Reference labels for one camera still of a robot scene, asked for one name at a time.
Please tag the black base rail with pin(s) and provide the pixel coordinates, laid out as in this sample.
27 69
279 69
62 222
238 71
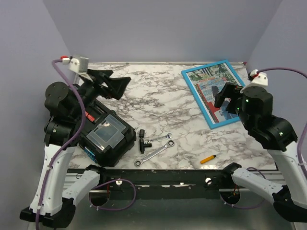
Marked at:
122 184

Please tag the small open-end wrench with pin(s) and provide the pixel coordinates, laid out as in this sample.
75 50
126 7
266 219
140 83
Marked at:
167 136

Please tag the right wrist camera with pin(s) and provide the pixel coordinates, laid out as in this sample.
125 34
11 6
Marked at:
257 79

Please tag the black toolbox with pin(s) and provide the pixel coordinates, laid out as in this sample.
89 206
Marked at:
105 137

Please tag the blue picture frame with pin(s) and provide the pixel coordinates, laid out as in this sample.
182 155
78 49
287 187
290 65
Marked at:
204 83

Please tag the black T-handle tool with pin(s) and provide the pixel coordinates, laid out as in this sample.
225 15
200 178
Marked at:
142 144

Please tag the large ratchet wrench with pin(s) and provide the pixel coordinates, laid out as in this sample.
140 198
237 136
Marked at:
169 144

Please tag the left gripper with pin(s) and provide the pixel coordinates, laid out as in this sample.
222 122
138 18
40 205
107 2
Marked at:
115 86

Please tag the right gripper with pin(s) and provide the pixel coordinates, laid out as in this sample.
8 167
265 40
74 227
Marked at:
228 90

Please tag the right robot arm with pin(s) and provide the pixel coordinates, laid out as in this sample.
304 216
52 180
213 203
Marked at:
253 106

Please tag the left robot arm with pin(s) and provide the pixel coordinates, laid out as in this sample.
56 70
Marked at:
77 118

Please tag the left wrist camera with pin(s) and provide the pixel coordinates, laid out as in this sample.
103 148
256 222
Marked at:
78 64

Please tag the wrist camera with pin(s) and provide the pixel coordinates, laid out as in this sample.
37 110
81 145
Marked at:
257 79
78 64

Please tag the aluminium table frame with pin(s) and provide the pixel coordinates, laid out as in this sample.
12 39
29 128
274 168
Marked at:
159 101

